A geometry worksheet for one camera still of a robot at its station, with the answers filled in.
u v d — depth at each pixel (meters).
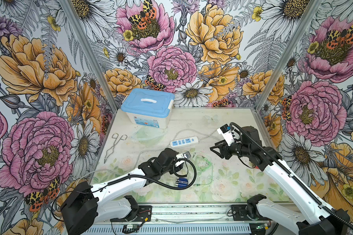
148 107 1.00
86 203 0.40
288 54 0.89
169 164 0.63
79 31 0.79
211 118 1.15
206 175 0.88
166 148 0.65
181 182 0.81
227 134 0.65
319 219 0.38
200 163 0.92
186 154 0.69
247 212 0.72
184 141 0.99
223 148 0.64
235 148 0.63
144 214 0.73
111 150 0.97
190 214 0.76
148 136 1.06
